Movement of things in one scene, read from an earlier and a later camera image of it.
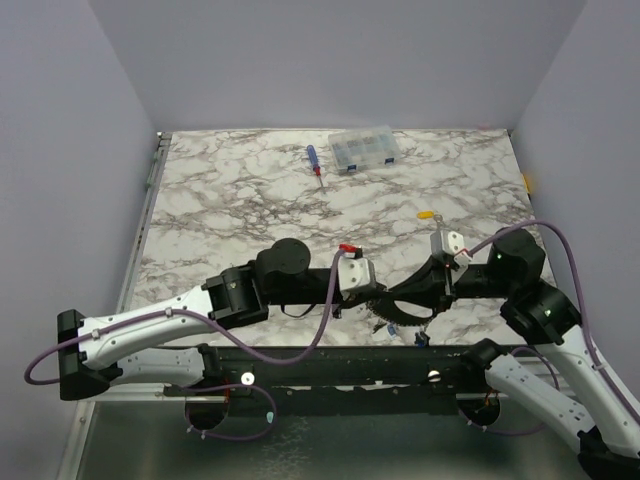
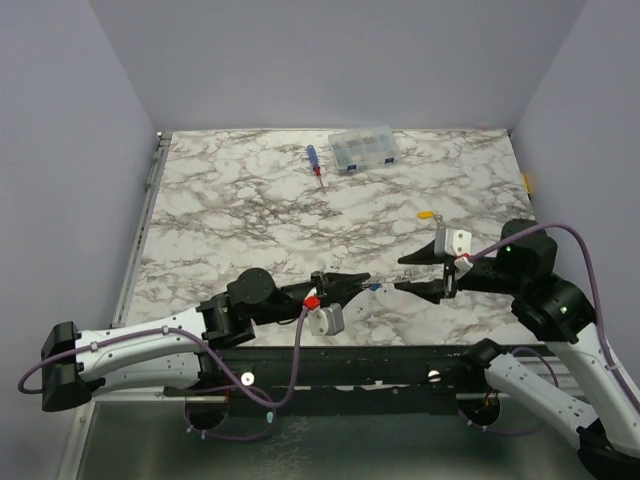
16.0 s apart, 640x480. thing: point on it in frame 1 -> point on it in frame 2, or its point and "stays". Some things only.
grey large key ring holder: x=384 y=307 -> x=378 y=283
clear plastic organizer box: x=356 y=149 stays
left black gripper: x=356 y=296 -> x=337 y=288
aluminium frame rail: x=134 y=392 stays
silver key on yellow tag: x=438 y=218 stays
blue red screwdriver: x=313 y=158 stays
